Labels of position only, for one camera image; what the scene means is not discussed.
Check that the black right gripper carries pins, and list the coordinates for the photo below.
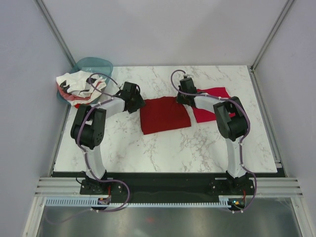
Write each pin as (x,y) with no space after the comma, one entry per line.
(178,100)

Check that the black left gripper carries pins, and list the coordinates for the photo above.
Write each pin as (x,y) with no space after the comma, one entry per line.
(140,102)

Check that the bright red t-shirt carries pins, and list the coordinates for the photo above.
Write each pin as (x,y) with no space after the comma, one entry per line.
(206,112)

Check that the dark red t-shirt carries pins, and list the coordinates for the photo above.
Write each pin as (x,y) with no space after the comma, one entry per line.
(163,114)

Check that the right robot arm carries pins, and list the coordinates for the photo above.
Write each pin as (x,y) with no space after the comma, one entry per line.
(232,121)

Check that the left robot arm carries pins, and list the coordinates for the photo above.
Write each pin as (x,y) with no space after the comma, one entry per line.
(88,128)

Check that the teal plastic basket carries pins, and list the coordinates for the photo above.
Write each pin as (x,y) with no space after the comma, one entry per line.
(93,65)

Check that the white patterned t-shirt pile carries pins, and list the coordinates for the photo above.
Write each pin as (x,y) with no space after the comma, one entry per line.
(76,89)

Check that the small red garment in basket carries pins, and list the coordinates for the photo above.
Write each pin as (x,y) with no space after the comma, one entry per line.
(77,106)

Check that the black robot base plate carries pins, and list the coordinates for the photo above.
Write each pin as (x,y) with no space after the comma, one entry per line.
(168,187)

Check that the aluminium front rail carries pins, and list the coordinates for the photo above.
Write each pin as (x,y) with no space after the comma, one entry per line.
(266,187)

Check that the light blue cable duct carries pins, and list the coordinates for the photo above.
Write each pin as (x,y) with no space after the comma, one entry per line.
(97,202)

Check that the left aluminium frame post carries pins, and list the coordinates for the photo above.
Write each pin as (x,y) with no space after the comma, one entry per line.
(54,29)

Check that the aluminium frame post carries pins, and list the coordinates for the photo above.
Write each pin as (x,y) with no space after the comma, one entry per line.
(54,29)
(272,33)

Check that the right aluminium frame post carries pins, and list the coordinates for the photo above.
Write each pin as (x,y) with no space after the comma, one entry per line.
(272,33)

